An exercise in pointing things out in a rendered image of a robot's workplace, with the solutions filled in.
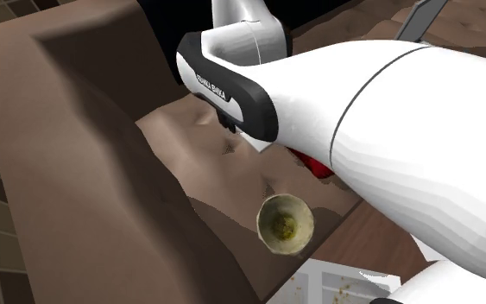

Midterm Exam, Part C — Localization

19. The red round object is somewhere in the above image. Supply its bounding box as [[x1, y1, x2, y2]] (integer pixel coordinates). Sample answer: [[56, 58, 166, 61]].
[[286, 146, 337, 181]]

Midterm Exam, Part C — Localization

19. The cream bowl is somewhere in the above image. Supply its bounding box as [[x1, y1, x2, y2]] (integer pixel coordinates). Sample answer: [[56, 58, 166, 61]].
[[256, 193, 316, 257]]

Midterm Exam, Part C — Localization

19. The brown sofa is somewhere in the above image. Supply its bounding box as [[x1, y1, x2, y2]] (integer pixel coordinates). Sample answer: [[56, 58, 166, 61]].
[[0, 0, 364, 304]]

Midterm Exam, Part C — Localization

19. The white speckled table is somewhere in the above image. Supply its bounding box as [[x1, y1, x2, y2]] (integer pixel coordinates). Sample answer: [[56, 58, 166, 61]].
[[265, 257, 404, 304]]

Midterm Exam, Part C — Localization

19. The grey slanted bar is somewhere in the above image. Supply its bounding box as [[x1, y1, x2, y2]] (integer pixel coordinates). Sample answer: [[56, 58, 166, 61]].
[[394, 0, 451, 43]]

